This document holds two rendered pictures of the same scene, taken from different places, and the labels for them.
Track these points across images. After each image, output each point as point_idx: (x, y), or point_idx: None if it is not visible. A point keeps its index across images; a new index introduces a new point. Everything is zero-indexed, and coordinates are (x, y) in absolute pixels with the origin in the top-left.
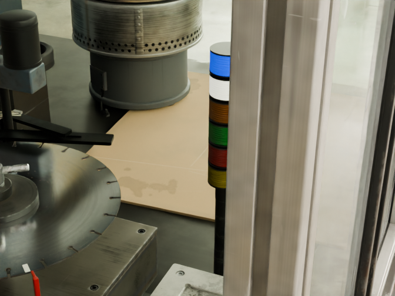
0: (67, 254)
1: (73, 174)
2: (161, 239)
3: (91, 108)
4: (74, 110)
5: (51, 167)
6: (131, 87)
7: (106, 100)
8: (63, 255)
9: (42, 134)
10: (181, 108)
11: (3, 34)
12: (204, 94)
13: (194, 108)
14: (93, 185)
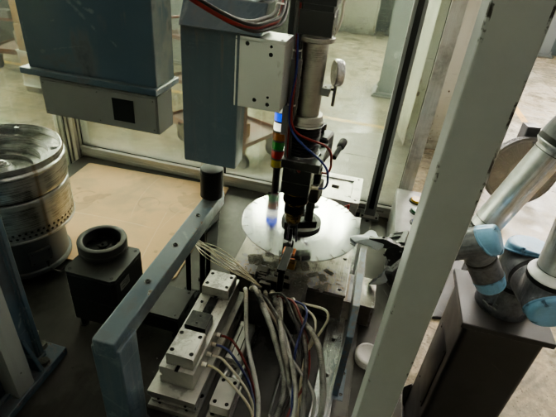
0: (330, 200)
1: (271, 204)
2: (226, 237)
3: (50, 280)
4: (49, 289)
5: (266, 211)
6: (64, 239)
7: (55, 263)
8: (331, 201)
9: (213, 229)
10: (69, 234)
11: (221, 179)
12: None
13: (72, 228)
14: (280, 198)
